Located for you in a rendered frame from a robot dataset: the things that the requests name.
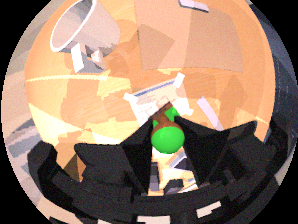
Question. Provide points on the white mug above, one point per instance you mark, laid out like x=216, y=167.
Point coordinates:
x=86, y=30

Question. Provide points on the white rectangular card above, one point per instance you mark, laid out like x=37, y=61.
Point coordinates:
x=147, y=101

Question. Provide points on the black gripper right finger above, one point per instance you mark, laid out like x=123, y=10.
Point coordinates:
x=205, y=147

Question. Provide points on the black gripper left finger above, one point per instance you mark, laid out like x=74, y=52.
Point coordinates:
x=133, y=155

